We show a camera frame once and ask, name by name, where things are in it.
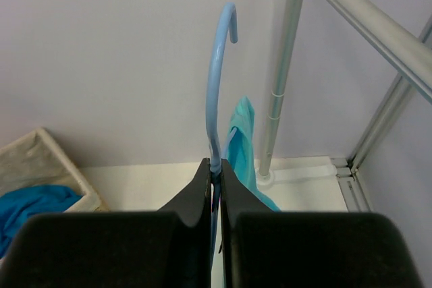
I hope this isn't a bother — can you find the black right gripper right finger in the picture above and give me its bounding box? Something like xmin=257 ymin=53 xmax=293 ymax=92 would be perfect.
xmin=221 ymin=161 xmax=423 ymax=287

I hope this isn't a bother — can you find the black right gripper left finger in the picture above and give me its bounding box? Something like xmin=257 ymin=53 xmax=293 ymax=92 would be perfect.
xmin=3 ymin=159 xmax=211 ymax=287

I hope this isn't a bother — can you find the light blue t shirt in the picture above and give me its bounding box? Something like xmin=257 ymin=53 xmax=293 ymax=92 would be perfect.
xmin=222 ymin=96 xmax=280 ymax=212

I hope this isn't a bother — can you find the light blue wire hanger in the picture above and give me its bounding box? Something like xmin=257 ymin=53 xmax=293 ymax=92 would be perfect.
xmin=205 ymin=2 xmax=238 ymax=258

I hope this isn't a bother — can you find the dark blue cloth in basket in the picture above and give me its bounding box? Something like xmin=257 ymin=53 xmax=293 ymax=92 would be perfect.
xmin=1 ymin=185 xmax=82 ymax=257

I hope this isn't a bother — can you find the wicker basket with liner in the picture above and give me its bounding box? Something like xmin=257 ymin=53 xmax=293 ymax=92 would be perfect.
xmin=1 ymin=128 xmax=109 ymax=212

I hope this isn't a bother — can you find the grey clothes rack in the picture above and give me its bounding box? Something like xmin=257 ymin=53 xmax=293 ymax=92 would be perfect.
xmin=254 ymin=0 xmax=432 ymax=188

